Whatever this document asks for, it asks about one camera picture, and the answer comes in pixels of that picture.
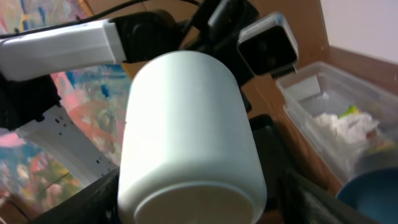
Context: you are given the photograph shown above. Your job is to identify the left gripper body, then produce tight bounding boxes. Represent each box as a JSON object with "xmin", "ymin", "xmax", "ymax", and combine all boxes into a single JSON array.
[{"xmin": 178, "ymin": 0, "xmax": 259, "ymax": 86}]

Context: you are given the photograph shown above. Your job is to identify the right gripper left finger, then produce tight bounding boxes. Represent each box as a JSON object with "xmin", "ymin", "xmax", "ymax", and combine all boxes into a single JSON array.
[{"xmin": 29, "ymin": 169, "xmax": 121, "ymax": 224}]

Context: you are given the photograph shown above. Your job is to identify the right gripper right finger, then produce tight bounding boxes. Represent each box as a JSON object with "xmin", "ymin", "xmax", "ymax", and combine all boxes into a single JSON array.
[{"xmin": 279, "ymin": 169, "xmax": 376, "ymax": 224}]

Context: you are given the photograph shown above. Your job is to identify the dark blue plate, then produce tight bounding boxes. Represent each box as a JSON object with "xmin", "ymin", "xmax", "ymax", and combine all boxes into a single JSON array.
[{"xmin": 336, "ymin": 168, "xmax": 397, "ymax": 224}]

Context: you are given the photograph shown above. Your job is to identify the white tissue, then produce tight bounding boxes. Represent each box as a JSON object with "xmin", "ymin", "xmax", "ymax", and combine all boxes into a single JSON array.
[{"xmin": 305, "ymin": 112, "xmax": 379, "ymax": 175}]

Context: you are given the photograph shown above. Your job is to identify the white cup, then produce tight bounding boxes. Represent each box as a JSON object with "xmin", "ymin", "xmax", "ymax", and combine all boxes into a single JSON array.
[{"xmin": 117, "ymin": 51, "xmax": 267, "ymax": 224}]

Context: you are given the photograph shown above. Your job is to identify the yellow green snack wrapper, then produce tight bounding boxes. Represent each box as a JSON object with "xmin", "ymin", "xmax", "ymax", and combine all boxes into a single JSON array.
[{"xmin": 338, "ymin": 105, "xmax": 361, "ymax": 118}]

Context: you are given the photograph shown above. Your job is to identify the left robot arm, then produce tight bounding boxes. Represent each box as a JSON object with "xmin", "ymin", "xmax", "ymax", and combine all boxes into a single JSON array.
[{"xmin": 1, "ymin": 1, "xmax": 262, "ymax": 186}]

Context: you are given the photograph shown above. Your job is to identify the clear plastic waste bin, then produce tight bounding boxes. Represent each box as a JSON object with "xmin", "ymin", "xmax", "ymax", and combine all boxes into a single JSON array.
[{"xmin": 276, "ymin": 62, "xmax": 397, "ymax": 184}]

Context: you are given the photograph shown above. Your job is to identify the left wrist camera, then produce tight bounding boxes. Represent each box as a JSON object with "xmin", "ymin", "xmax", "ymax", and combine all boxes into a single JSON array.
[{"xmin": 238, "ymin": 12, "xmax": 299, "ymax": 77}]

